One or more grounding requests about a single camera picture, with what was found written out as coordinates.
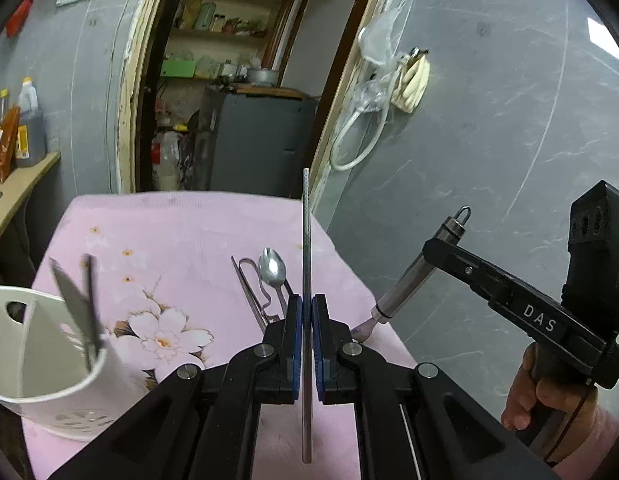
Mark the steel spoon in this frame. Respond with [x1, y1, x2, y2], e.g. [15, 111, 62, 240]
[258, 247, 293, 314]

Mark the green box on shelf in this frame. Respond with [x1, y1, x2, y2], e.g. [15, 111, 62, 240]
[160, 58, 196, 78]

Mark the metal wire tool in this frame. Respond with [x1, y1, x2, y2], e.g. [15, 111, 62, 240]
[238, 258, 282, 325]

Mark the grey metal cabinet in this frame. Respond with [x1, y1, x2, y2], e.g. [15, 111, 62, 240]
[192, 88, 317, 197]

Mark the white utensil holder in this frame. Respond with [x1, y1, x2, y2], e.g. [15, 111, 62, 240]
[0, 286, 147, 442]

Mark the large dark vinegar jug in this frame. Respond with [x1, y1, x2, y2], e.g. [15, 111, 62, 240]
[14, 77, 47, 168]

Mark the pink floral tablecloth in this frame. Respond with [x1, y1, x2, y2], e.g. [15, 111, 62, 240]
[21, 190, 421, 480]

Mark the steel cylinder-handled tool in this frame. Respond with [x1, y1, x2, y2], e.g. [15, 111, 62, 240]
[351, 205, 472, 344]

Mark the cream cloth on hook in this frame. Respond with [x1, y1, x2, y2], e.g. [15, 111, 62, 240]
[391, 49, 431, 114]

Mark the person's right hand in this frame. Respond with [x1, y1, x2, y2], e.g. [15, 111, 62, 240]
[500, 344, 598, 437]

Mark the orange snack packet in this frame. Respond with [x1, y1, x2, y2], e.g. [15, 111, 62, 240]
[0, 105, 20, 184]

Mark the white hose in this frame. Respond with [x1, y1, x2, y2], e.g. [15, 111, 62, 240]
[330, 66, 401, 172]

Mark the aluminium pot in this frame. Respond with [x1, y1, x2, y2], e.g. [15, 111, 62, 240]
[247, 68, 279, 87]

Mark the steel chopstick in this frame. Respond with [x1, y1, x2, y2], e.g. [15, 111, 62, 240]
[302, 168, 314, 464]
[230, 257, 268, 333]

